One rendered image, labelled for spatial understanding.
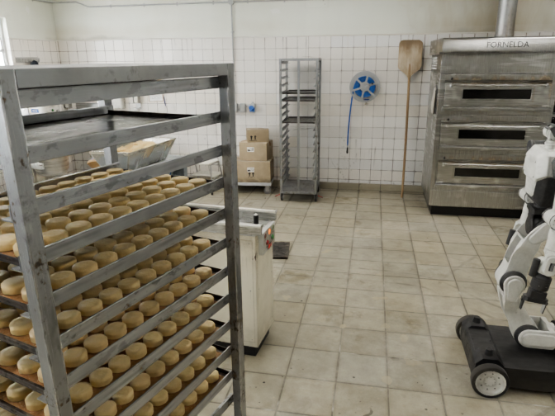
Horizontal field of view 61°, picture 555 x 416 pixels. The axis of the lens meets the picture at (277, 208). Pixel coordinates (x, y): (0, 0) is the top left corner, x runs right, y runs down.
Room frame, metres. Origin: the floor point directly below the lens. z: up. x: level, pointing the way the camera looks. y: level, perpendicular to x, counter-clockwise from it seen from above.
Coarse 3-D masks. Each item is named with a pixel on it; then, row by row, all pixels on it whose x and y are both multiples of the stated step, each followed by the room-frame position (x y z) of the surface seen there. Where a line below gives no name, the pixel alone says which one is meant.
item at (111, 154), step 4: (104, 100) 1.47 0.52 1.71; (108, 100) 1.48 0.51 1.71; (100, 104) 1.48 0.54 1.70; (104, 104) 1.47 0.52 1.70; (108, 104) 1.48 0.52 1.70; (104, 148) 1.48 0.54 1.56; (108, 148) 1.47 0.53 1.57; (112, 148) 1.48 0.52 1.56; (116, 148) 1.49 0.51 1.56; (104, 152) 1.48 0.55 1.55; (108, 152) 1.47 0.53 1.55; (112, 152) 1.48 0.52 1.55; (116, 152) 1.49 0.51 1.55; (104, 156) 1.48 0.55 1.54; (108, 156) 1.47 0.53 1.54; (112, 156) 1.48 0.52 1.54; (116, 156) 1.49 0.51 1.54; (108, 160) 1.48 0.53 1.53; (112, 160) 1.47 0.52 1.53; (116, 160) 1.49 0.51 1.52
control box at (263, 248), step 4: (268, 224) 2.79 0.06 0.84; (272, 224) 2.79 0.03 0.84; (264, 228) 2.71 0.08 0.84; (268, 228) 2.72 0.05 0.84; (272, 228) 2.78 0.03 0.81; (264, 232) 2.65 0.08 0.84; (272, 232) 2.78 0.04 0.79; (260, 236) 2.62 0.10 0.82; (268, 236) 2.72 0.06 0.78; (260, 240) 2.62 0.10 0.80; (264, 240) 2.64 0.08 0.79; (272, 240) 2.78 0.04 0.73; (260, 244) 2.62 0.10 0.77; (264, 244) 2.64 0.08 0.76; (272, 244) 2.78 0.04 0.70; (260, 248) 2.62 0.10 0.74; (264, 248) 2.64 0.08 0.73; (268, 248) 2.70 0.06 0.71; (260, 252) 2.62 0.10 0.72; (264, 252) 2.64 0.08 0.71
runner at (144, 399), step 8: (224, 328) 1.25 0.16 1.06; (216, 336) 1.21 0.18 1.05; (208, 344) 1.18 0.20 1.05; (192, 352) 1.11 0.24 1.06; (200, 352) 1.14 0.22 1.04; (184, 360) 1.08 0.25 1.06; (192, 360) 1.11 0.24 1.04; (176, 368) 1.05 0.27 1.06; (184, 368) 1.08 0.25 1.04; (168, 376) 1.02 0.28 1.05; (160, 384) 1.00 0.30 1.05; (152, 392) 0.97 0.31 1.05; (136, 400) 0.92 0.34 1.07; (144, 400) 0.94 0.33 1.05; (128, 408) 0.90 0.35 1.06; (136, 408) 0.92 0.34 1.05
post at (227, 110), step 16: (224, 80) 1.26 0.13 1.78; (224, 96) 1.27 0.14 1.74; (224, 112) 1.27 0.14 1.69; (224, 128) 1.27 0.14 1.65; (224, 144) 1.27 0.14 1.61; (224, 160) 1.27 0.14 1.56; (224, 176) 1.27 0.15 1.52; (224, 192) 1.27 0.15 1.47; (240, 272) 1.28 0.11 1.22; (240, 288) 1.28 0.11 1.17; (240, 304) 1.28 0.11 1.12; (240, 320) 1.27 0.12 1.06; (240, 336) 1.27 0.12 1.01; (240, 352) 1.27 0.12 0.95; (240, 368) 1.26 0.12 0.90; (240, 384) 1.26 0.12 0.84; (240, 400) 1.26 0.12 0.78
